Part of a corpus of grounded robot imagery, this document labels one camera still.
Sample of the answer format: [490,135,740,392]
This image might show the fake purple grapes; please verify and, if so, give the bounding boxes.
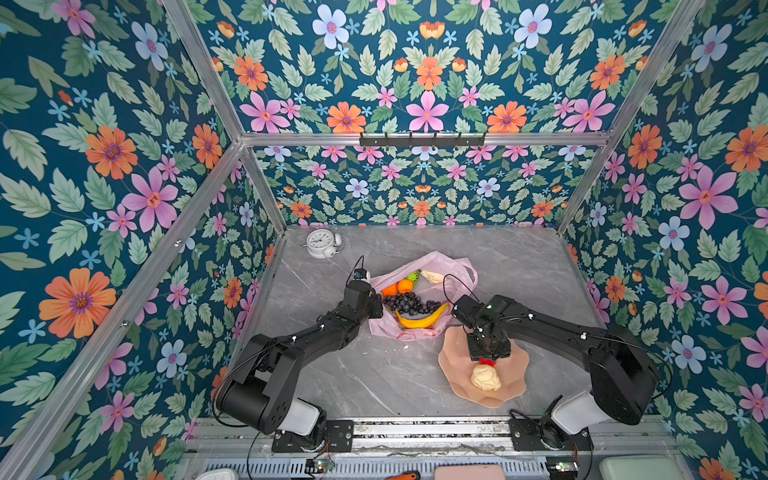
[383,292,442,319]

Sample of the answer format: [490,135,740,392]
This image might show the aluminium mounting rail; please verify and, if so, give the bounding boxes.
[191,415,673,457]

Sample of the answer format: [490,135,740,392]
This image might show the pale green box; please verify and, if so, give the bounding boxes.
[599,456,683,480]

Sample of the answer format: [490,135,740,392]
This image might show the pink plastic bag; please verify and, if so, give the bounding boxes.
[369,251,479,342]

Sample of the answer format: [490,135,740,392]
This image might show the orange tool handle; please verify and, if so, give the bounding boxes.
[386,471,421,480]

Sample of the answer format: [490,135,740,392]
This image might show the fake beige ginger root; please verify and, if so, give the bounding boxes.
[420,270,445,285]

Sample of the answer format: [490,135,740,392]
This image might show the white object bottom left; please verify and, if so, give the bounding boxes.
[195,468,240,480]

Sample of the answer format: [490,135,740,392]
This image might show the pink wavy bowl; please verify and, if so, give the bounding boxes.
[438,327,529,408]

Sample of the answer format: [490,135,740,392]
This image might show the fake yellow banana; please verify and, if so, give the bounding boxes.
[395,303,449,330]

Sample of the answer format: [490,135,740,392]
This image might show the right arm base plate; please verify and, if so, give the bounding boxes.
[508,417,593,452]

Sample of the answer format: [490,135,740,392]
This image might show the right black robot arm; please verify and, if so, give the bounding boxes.
[451,295,661,450]

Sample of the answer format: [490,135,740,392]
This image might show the black hook rail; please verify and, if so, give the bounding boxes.
[358,132,486,149]

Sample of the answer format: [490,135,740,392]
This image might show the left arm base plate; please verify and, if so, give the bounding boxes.
[271,420,354,454]

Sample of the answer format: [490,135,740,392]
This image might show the white alarm clock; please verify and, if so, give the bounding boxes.
[305,229,344,260]

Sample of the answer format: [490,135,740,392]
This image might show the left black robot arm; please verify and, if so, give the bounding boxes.
[214,280,383,438]

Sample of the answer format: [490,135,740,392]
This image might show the pink box at bottom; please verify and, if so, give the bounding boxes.
[434,464,505,480]

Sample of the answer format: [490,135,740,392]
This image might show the fake beige garlic bulb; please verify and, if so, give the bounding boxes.
[470,363,503,392]

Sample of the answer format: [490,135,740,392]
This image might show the fake orange tangerine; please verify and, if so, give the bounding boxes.
[381,284,399,298]

